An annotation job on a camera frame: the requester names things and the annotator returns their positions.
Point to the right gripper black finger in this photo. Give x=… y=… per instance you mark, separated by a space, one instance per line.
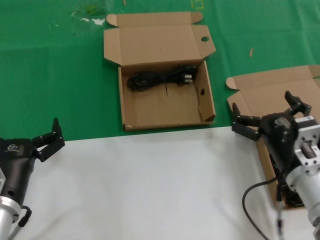
x=246 y=125
x=301 y=106

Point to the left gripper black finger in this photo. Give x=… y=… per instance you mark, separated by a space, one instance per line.
x=53 y=142

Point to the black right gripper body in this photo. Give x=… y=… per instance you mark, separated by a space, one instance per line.
x=277 y=135

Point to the open cardboard box with hole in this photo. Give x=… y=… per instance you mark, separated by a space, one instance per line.
x=160 y=42

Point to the white clear tape scraps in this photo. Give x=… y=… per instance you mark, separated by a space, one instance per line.
x=98 y=22

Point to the green table mat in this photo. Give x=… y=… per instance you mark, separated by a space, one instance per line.
x=50 y=75

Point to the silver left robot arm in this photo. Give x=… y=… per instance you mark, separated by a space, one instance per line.
x=6 y=215

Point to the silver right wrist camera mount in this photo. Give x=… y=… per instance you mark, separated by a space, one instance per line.
x=307 y=135

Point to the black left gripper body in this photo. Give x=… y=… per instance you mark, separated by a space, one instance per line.
x=15 y=165

